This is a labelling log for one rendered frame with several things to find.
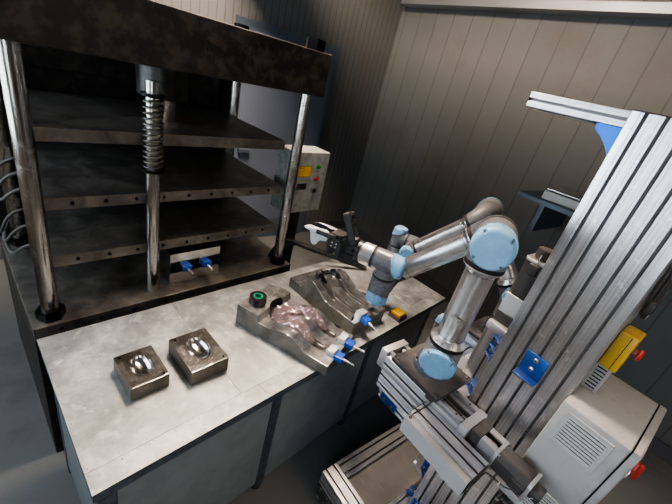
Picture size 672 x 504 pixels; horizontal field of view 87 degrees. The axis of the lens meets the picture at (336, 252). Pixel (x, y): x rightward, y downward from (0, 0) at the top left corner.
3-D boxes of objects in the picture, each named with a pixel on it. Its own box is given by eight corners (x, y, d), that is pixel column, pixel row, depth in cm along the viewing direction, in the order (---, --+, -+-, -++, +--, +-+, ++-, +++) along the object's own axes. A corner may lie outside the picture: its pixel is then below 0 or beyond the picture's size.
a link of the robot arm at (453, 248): (508, 201, 111) (380, 259, 137) (507, 209, 101) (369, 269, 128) (525, 234, 111) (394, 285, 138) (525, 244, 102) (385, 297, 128)
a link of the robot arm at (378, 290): (392, 297, 127) (401, 271, 122) (381, 311, 118) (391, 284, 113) (372, 288, 130) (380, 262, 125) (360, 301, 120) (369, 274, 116)
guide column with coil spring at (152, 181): (160, 341, 193) (163, 83, 135) (149, 344, 189) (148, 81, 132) (156, 335, 196) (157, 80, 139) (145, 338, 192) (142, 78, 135)
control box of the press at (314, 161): (294, 329, 294) (334, 154, 229) (264, 342, 273) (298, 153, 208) (278, 314, 307) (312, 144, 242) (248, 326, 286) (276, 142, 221)
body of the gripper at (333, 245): (321, 253, 121) (352, 267, 117) (328, 229, 118) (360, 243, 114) (331, 249, 127) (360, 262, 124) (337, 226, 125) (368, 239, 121)
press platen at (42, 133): (284, 149, 200) (285, 140, 198) (31, 141, 123) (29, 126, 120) (221, 118, 239) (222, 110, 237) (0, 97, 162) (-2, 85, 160)
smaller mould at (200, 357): (227, 369, 142) (229, 357, 139) (191, 386, 132) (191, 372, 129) (203, 339, 154) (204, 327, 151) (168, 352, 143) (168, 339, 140)
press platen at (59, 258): (274, 231, 220) (275, 224, 218) (52, 268, 143) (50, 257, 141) (215, 188, 262) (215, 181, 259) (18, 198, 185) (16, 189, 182)
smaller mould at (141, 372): (169, 385, 130) (169, 373, 128) (130, 401, 121) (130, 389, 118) (151, 356, 140) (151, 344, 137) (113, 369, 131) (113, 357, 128)
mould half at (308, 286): (381, 321, 195) (388, 301, 189) (349, 337, 177) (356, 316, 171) (321, 275, 223) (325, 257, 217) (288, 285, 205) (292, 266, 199)
